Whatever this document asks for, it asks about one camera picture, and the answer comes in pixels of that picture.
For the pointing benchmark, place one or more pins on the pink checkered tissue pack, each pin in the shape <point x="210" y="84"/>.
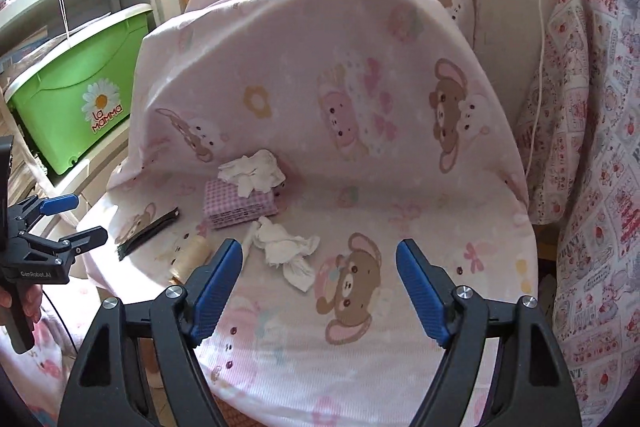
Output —
<point x="235" y="207"/>

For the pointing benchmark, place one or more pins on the green plastic storage box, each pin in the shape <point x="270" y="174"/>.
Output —
<point x="65" y="72"/>

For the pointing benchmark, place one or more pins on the white tissue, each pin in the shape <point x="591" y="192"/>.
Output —
<point x="255" y="172"/>
<point x="285" y="252"/>

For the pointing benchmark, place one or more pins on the black scissors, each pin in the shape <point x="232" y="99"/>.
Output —
<point x="150" y="229"/>

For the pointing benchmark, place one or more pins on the white pink-print fluffy mat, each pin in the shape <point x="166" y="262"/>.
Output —
<point x="50" y="347"/>

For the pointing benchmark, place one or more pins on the pink patchwork-print tablecloth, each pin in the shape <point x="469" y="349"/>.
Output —
<point x="600" y="157"/>

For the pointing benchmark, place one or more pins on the person's left hand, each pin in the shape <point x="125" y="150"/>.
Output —
<point x="34" y="302"/>

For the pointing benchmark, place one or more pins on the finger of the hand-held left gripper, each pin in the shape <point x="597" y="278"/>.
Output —
<point x="85" y="238"/>
<point x="57" y="204"/>

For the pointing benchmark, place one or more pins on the cream thread spool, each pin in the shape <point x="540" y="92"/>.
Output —
<point x="195" y="252"/>

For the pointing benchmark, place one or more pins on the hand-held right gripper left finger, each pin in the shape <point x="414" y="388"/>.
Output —
<point x="217" y="287"/>

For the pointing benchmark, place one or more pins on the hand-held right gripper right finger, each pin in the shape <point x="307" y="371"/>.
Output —
<point x="420" y="287"/>

